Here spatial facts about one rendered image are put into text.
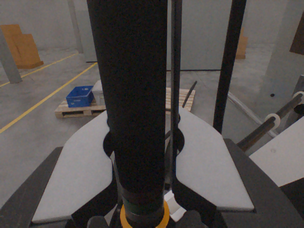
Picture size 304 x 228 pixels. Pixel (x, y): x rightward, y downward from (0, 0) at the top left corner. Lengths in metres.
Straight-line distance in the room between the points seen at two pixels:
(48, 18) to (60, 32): 1.03
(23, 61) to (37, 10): 6.63
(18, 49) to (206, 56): 7.08
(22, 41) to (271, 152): 8.23
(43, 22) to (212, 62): 11.74
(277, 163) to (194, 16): 5.37
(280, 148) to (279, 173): 0.07
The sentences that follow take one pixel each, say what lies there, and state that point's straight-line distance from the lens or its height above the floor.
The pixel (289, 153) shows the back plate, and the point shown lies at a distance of 0.54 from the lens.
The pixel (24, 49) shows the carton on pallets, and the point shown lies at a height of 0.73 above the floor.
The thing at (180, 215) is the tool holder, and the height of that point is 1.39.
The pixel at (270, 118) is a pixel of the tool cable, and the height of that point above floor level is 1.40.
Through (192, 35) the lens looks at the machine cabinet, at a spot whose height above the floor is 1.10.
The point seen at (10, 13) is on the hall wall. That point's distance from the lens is 15.79.
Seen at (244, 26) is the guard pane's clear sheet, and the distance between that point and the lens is 1.46.
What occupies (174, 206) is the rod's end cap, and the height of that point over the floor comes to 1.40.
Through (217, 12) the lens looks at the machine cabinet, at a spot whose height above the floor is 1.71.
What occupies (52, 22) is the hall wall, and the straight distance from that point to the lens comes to 14.22.
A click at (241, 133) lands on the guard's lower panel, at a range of 1.41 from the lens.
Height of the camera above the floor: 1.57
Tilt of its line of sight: 30 degrees down
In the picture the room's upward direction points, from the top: 2 degrees counter-clockwise
